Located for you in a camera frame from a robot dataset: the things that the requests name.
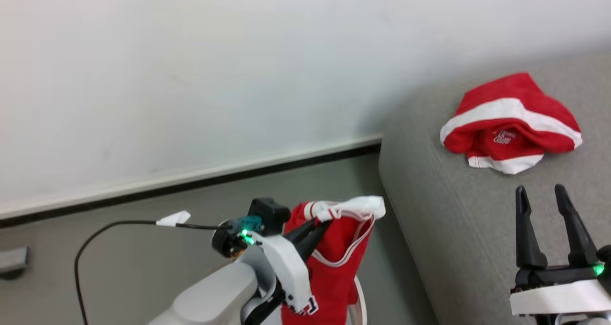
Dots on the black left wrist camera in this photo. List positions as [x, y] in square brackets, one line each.
[268, 214]

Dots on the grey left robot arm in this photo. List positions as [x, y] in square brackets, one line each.
[219, 296]

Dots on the grey metal floor bracket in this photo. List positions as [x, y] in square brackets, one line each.
[12, 260]

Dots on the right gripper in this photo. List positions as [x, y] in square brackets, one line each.
[558, 291]

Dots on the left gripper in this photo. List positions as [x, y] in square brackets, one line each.
[286, 267]

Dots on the red white-trimmed jersey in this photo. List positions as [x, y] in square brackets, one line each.
[334, 272]

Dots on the white and black baseboard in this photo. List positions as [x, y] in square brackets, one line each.
[191, 179]

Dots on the red white jersey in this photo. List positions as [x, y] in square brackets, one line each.
[506, 120]

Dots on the grey fabric sofa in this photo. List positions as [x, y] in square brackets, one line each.
[477, 229]

